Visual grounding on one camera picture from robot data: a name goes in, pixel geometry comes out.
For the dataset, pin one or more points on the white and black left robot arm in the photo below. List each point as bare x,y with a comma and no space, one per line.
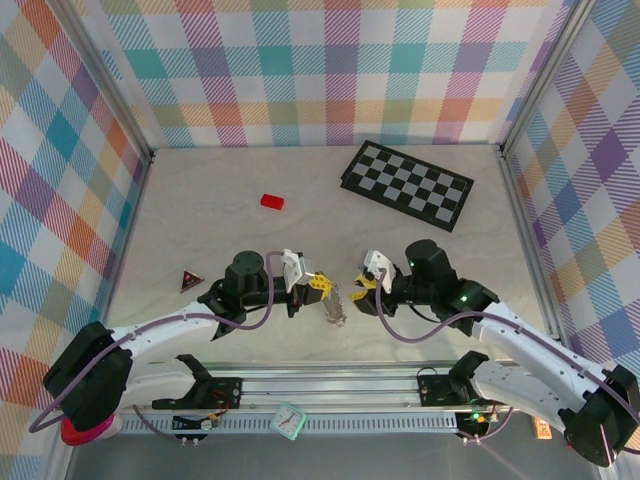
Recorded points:
160,335

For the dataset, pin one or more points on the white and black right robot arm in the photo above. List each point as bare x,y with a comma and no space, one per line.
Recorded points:
530,350

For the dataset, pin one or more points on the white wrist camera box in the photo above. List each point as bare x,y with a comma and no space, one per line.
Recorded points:
377,260
295,267

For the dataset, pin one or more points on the orange wooden block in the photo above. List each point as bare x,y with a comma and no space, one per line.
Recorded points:
541,431

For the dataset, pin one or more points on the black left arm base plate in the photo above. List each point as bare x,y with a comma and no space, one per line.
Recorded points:
227,390

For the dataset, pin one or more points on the black triangle badge red mark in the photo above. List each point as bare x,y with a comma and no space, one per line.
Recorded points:
191,281

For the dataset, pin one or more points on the grey keyring with small rings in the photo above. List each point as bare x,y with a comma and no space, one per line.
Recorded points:
335,310

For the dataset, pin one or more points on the aluminium mounting rail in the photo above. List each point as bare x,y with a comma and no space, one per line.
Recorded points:
325,387

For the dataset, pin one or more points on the aluminium frame post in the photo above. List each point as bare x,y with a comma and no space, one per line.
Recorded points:
543,75
108,75

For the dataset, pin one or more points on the aluminium side rail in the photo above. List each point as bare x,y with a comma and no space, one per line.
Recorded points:
525,225
131,225

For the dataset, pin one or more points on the small red block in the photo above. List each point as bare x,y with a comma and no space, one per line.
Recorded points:
272,201

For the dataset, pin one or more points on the teal square alarm clock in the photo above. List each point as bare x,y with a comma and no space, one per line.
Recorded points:
287,420

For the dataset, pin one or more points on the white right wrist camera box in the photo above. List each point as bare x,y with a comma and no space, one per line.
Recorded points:
377,260

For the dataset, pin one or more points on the small black circuit board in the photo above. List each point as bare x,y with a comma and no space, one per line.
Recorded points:
475,420
207,424

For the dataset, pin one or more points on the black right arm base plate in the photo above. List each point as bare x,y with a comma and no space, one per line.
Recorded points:
435,390

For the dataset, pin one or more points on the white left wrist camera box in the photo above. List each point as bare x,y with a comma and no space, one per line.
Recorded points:
295,267

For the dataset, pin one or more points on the pink plastic cup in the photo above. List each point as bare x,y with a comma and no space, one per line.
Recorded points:
80,436

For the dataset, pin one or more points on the black and grey chessboard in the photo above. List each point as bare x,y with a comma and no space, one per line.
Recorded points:
405,185

